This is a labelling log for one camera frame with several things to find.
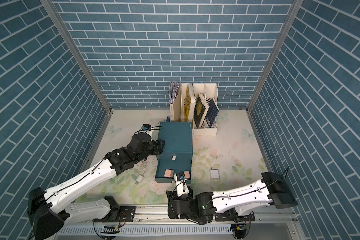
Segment teal drawer cabinet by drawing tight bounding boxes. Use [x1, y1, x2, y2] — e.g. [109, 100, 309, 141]
[155, 122, 193, 183]

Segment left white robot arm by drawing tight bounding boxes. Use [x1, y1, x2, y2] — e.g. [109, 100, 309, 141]
[27, 131, 165, 240]

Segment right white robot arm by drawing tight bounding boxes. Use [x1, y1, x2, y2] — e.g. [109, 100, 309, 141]
[167, 172, 298, 225]

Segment yellow book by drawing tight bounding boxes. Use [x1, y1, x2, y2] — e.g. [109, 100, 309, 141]
[182, 84, 196, 122]

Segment black and gold book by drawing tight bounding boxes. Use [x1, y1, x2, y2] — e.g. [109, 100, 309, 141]
[194, 93, 209, 128]

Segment white file organizer rack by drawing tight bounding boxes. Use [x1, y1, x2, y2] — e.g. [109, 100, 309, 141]
[169, 82, 220, 136]

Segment magazines in left slot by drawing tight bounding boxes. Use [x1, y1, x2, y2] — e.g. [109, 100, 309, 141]
[169, 82, 181, 104]

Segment dark blue book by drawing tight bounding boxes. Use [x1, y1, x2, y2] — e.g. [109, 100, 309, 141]
[205, 98, 220, 128]

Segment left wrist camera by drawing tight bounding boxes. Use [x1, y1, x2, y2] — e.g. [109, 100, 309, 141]
[141, 124, 152, 133]

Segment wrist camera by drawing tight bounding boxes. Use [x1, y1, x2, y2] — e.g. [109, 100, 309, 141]
[174, 173, 187, 183]
[141, 124, 152, 133]

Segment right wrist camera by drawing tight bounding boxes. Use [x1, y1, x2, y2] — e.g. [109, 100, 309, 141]
[174, 173, 187, 183]

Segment metal base rail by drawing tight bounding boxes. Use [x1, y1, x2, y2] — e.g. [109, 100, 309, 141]
[92, 203, 298, 226]

